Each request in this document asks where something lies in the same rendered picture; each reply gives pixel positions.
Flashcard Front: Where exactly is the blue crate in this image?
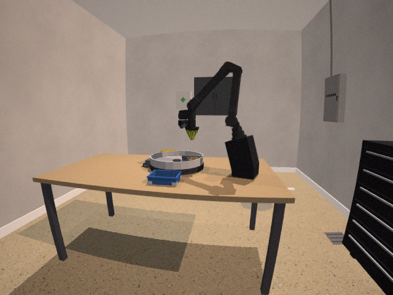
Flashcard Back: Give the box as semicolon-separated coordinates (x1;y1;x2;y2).
147;170;182;186

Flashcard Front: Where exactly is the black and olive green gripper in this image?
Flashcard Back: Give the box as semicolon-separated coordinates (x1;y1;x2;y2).
185;119;199;140

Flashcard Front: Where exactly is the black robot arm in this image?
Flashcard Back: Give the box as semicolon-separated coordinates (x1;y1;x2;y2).
178;61;247;140

